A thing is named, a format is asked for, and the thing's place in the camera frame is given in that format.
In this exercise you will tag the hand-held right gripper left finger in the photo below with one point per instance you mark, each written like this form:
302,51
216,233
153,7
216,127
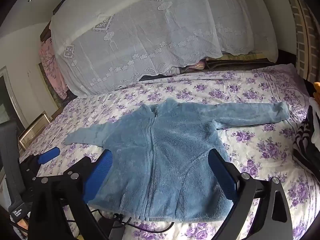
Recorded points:
100,170

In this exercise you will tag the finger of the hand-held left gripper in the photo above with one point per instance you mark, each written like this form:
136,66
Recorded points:
48,155

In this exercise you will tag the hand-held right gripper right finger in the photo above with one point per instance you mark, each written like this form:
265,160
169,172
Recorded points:
221,175

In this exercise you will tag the blue fleece zip jacket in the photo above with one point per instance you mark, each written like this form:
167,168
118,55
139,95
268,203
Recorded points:
162,165

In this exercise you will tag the purple floral bed sheet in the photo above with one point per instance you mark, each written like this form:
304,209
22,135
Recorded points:
262,155

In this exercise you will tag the grey power adapter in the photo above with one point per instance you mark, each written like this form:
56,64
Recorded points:
116,223

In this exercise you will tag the pink floral blanket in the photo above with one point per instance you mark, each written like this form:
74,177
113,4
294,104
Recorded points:
51,65

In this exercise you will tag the black white striped cloth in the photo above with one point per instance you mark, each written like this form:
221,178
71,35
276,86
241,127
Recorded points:
306,142

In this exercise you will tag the folded pink patterned bedding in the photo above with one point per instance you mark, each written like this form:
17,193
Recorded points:
195,66

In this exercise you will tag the orange plush toy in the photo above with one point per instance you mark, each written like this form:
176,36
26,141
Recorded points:
317,86

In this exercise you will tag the white lace cover cloth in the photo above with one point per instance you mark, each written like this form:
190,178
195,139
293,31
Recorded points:
150,35

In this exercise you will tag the gold picture frame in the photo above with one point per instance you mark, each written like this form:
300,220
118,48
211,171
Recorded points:
37,127

